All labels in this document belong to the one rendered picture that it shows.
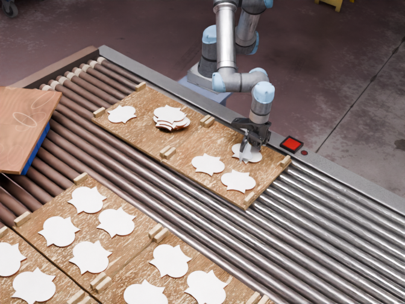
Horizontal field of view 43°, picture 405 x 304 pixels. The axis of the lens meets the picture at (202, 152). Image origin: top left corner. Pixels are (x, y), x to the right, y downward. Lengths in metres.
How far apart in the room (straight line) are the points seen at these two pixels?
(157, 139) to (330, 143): 1.84
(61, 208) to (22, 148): 0.29
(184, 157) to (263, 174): 0.33
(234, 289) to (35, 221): 0.74
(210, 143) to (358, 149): 1.80
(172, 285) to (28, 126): 0.89
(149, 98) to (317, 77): 2.28
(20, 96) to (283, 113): 2.21
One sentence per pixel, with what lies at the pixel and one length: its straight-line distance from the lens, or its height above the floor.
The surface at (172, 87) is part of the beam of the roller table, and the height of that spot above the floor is 0.91.
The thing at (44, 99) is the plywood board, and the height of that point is 1.04.
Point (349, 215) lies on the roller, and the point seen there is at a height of 0.91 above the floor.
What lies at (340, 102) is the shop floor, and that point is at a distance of 4.19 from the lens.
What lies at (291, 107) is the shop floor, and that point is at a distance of 4.03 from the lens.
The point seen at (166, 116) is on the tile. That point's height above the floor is 0.99.
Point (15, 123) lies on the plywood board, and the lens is 2.19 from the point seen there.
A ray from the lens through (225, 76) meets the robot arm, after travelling 1.97.
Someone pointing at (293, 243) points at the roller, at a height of 0.91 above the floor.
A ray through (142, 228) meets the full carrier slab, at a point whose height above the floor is 0.94.
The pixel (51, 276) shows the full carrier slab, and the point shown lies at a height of 0.95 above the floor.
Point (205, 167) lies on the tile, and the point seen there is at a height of 0.95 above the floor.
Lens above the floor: 2.36
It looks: 42 degrees down
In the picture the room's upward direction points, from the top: 3 degrees clockwise
